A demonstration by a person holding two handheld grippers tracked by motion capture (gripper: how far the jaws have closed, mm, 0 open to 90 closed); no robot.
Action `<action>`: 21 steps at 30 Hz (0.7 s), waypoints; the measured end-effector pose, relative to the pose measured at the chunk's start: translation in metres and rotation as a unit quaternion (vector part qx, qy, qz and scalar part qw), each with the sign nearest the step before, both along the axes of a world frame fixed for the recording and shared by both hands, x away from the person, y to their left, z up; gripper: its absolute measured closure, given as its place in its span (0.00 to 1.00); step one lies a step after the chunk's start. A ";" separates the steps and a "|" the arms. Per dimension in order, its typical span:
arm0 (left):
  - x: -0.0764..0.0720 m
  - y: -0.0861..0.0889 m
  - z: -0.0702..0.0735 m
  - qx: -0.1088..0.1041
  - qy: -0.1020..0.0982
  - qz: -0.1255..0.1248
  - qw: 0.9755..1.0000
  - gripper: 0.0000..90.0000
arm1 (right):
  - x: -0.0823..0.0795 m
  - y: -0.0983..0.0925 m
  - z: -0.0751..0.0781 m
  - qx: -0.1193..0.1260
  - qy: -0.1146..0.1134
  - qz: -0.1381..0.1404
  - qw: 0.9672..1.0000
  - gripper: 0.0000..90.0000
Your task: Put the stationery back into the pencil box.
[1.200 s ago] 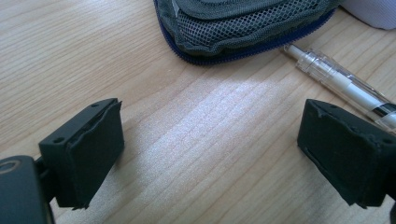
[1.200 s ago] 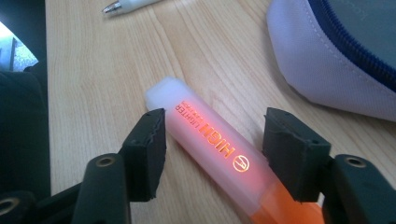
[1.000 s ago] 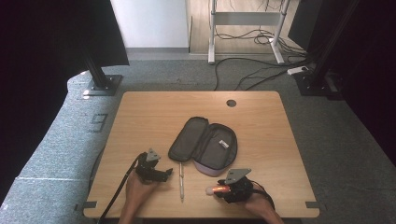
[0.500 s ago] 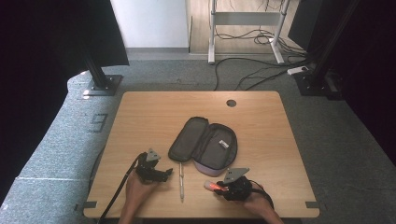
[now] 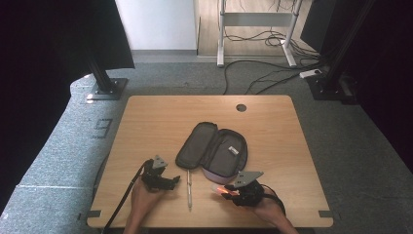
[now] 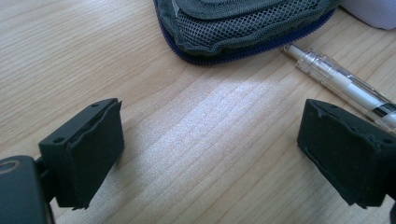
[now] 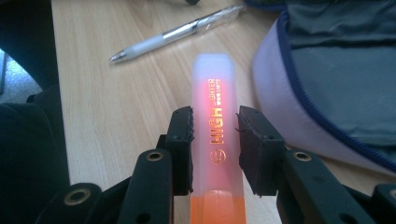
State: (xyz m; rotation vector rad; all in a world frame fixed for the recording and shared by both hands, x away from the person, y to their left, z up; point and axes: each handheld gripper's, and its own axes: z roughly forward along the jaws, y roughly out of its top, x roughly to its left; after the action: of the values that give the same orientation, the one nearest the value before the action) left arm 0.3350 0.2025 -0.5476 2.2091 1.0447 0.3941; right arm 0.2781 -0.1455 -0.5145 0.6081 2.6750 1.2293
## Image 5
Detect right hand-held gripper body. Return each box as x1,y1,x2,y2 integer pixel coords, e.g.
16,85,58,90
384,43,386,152
231,171,266,208

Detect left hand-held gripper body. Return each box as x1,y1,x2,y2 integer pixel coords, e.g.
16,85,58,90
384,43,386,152
140,154,172,193

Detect orange pen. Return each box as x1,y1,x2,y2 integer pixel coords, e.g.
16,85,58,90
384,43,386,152
211,184,241,197

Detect clear white ballpoint pen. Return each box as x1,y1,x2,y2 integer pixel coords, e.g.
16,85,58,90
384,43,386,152
186,170,194,210

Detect grey pencil case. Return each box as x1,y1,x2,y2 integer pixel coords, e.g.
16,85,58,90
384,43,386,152
174,121,249,185

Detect black metal stand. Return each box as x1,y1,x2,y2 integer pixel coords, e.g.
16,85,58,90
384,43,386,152
305,0,374,105
85,58,130,101

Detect white power strip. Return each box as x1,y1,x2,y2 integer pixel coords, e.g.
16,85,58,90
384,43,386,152
298,68,323,80

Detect black curtain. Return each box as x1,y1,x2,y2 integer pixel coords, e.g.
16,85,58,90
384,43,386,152
0,0,136,209
300,0,413,174

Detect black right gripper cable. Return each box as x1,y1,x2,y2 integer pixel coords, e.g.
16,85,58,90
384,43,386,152
261,183,287,216

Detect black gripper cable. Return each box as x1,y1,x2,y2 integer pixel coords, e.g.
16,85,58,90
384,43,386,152
261,183,287,216
100,159,154,234

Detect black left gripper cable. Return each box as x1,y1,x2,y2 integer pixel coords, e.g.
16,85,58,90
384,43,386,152
100,159,154,234

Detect black floor cables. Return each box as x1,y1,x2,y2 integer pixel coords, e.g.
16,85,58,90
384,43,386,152
222,28,329,97

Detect white desk frame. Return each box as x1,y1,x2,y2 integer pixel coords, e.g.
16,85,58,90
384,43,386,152
216,0,306,68

